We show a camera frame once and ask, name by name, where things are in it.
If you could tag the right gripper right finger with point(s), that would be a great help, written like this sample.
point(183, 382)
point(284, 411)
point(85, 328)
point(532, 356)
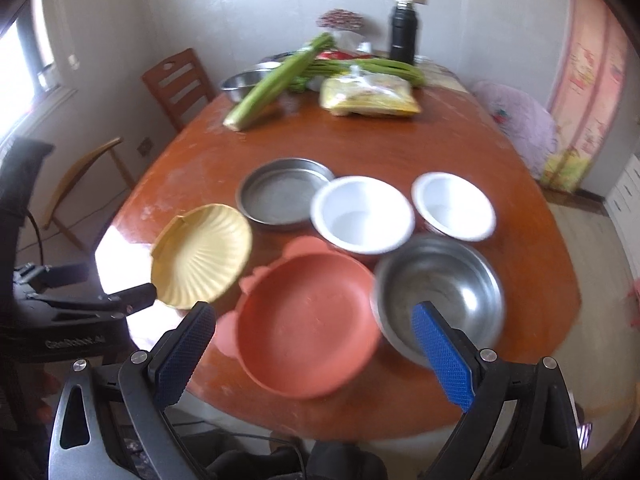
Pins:
point(475, 386)

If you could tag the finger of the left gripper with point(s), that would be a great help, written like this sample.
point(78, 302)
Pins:
point(39, 278)
point(127, 301)

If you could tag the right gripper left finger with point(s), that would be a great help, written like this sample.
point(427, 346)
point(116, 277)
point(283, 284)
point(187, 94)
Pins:
point(151, 381)

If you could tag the yellow shell-shaped plate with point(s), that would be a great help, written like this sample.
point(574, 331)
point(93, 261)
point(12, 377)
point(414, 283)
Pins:
point(199, 255)

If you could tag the small white floral bowl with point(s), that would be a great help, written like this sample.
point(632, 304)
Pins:
point(453, 206)

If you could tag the steel pan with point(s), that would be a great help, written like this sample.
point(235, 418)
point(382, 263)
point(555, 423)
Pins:
point(278, 195)

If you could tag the large white bowl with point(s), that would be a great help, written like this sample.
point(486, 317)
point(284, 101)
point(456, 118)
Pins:
point(363, 216)

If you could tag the light wooden armchair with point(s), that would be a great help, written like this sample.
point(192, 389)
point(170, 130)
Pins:
point(71, 179)

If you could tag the red wooden chair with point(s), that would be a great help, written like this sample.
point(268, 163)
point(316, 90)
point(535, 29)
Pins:
point(178, 83)

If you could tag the white shelf cabinet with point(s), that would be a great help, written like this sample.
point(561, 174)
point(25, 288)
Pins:
point(623, 207)

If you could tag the small steel bowl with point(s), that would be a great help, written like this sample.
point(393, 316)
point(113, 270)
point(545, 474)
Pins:
point(237, 87)

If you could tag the pink cushioned chair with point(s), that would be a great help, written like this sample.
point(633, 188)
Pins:
point(527, 124)

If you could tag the celery bunch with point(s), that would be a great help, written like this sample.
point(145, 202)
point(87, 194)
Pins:
point(276, 82)

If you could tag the green vegetable stalks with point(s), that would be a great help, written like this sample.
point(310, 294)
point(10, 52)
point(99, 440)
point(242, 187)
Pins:
point(330, 68)

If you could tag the yellow plastic food bag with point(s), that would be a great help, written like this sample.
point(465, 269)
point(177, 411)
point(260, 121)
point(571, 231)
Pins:
point(368, 94)

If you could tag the Hello Kitty screen panel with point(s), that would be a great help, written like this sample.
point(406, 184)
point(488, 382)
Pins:
point(586, 97)

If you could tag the decorative flower bouquet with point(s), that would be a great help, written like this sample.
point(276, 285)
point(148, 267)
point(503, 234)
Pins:
point(341, 19)

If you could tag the black thermos bottle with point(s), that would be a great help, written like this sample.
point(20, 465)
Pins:
point(404, 25)

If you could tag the wall power outlet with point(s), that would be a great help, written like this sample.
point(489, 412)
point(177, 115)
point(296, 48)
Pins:
point(145, 147)

